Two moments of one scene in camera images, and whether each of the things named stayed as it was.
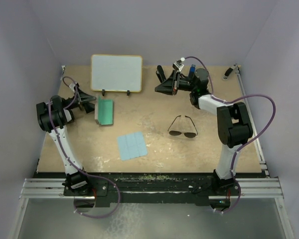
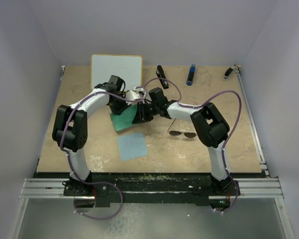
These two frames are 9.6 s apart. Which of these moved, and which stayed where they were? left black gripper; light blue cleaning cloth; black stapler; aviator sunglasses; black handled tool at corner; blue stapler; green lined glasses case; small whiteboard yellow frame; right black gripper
Moved: left black gripper; green lined glasses case; right black gripper
Stayed: light blue cleaning cloth; black handled tool at corner; black stapler; aviator sunglasses; small whiteboard yellow frame; blue stapler
